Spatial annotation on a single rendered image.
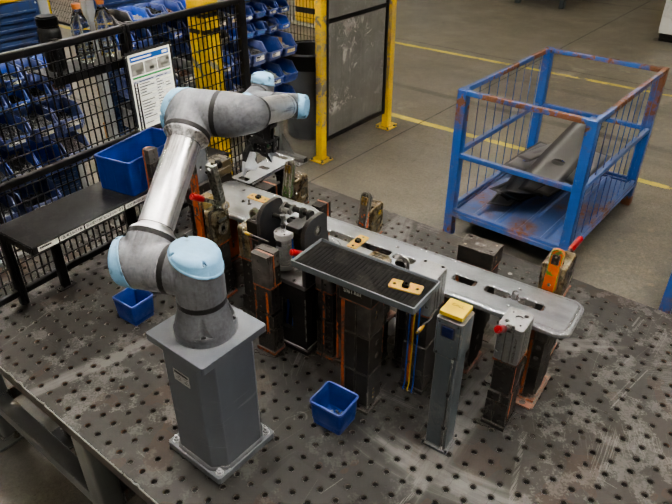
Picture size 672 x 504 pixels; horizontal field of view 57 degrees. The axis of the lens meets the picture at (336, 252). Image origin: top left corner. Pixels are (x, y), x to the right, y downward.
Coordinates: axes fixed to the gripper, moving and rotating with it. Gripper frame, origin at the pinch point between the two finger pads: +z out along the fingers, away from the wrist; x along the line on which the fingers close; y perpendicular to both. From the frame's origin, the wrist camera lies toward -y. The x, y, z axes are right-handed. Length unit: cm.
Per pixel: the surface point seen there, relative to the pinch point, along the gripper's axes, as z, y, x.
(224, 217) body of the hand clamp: 8.9, 3.8, -20.8
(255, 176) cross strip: 13.1, -11.7, 13.3
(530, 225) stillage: 90, 60, 185
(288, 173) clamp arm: 3.3, 6.8, 10.0
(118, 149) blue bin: 3, -51, -19
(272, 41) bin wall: 32, -147, 189
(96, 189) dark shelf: 14, -48, -33
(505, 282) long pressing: 2, 95, 1
